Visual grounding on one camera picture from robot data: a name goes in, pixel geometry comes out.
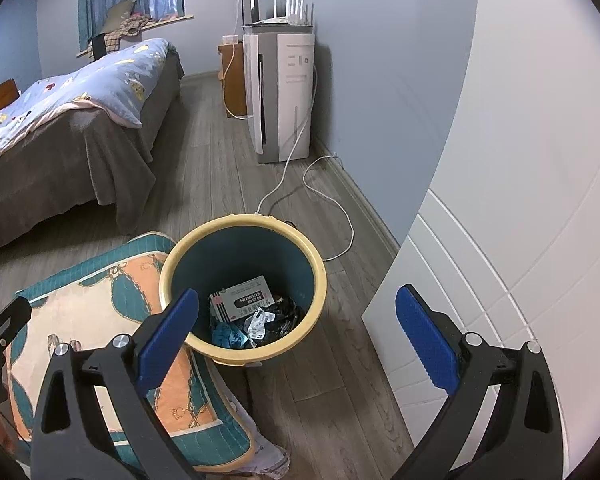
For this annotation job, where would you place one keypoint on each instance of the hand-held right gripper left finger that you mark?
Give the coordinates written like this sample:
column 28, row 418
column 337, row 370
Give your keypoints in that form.
column 167, row 340

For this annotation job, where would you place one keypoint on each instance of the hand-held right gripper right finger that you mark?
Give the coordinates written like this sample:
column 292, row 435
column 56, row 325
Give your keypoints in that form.
column 427, row 340

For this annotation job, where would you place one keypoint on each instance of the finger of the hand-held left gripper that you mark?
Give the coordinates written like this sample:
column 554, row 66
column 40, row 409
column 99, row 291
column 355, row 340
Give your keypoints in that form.
column 10, row 317

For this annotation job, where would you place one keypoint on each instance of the blue glove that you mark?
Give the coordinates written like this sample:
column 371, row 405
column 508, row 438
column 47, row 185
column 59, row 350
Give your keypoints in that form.
column 227, row 335

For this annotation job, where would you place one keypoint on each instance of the white and pink medicine box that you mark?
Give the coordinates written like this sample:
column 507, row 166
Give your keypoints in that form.
column 245, row 297

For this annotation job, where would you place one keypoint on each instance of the black and silver foil wrapper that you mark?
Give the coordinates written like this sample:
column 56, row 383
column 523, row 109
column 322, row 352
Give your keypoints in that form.
column 257, row 325

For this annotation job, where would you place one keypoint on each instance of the teal bin with yellow rim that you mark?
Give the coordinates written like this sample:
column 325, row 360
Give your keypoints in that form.
column 240, row 260

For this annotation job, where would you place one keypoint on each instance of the printed teal and orange mat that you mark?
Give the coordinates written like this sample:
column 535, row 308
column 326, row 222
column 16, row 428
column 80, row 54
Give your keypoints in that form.
column 80, row 310

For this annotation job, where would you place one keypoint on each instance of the white panelled door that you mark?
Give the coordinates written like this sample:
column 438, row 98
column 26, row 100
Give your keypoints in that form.
column 505, row 210

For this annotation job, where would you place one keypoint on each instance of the bed with grey cover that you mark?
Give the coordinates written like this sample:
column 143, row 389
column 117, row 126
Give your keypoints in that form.
column 80, row 160

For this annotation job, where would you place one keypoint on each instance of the blue cartoon quilt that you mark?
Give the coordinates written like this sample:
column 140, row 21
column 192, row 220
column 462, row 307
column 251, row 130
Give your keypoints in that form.
column 80, row 90

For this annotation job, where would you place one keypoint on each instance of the black cloth on windowsill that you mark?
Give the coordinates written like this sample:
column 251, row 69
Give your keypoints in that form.
column 98, row 47

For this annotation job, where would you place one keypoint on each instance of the wooden cabinet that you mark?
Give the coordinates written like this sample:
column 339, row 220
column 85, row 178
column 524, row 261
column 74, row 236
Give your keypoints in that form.
column 235, row 80

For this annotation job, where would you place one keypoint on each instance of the white air purifier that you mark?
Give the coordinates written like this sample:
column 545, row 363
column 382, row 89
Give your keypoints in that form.
column 290, row 95

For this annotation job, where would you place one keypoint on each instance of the checked cloth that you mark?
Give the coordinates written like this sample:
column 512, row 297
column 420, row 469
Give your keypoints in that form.
column 130, row 27

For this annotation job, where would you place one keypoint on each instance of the olive pillow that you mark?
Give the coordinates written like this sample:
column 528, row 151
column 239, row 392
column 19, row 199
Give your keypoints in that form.
column 117, row 15

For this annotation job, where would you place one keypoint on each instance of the small white box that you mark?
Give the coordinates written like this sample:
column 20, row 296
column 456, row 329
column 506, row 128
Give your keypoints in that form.
column 231, row 39

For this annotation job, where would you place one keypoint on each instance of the white router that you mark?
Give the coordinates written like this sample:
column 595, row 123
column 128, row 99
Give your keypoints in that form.
column 280, row 21

